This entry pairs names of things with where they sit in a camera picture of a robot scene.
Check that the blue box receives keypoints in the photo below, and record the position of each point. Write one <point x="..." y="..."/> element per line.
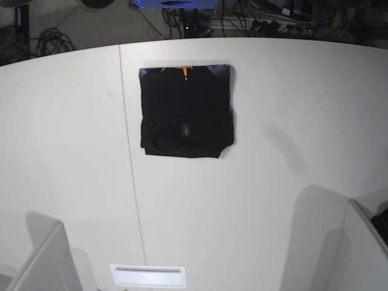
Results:
<point x="177" y="4"/>

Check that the white partition panel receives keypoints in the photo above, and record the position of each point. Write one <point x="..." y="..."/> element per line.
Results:
<point x="335" y="248"/>
<point x="52" y="264"/>

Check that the white partition panel right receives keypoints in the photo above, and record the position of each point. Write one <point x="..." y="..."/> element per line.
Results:
<point x="335" y="248"/>

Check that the black T-shirt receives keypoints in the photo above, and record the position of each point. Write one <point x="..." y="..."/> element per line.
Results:
<point x="186" y="111"/>

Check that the black keyboard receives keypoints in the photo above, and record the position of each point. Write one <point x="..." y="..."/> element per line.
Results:
<point x="380" y="222"/>

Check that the white partition panel left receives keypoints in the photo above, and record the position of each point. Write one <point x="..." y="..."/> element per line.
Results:
<point x="52" y="264"/>

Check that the white power strip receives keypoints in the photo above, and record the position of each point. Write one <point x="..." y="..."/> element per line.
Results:
<point x="245" y="25"/>

